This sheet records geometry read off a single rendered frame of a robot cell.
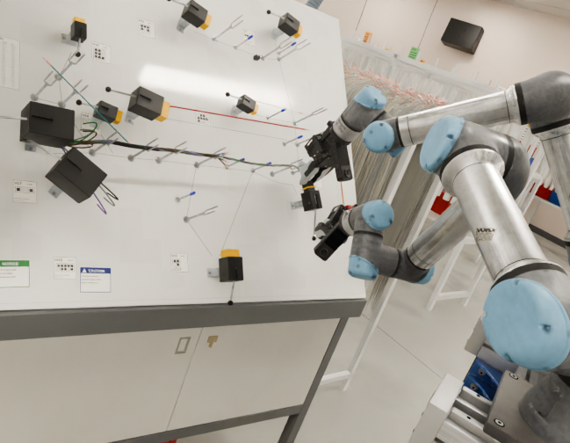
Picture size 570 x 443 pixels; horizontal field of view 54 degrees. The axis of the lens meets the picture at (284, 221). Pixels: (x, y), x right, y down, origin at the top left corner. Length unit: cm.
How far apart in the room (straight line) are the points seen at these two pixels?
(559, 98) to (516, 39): 949
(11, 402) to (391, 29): 1147
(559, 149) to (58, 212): 118
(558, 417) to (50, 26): 131
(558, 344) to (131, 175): 103
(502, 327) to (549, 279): 9
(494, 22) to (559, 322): 1043
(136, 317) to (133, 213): 25
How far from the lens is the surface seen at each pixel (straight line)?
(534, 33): 1075
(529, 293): 82
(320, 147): 161
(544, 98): 136
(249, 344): 173
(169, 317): 144
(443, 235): 132
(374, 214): 136
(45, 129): 123
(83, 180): 123
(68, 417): 159
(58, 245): 134
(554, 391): 97
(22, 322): 131
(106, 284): 137
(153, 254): 143
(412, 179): 275
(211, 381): 174
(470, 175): 104
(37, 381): 148
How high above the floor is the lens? 157
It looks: 18 degrees down
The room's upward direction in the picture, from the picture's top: 21 degrees clockwise
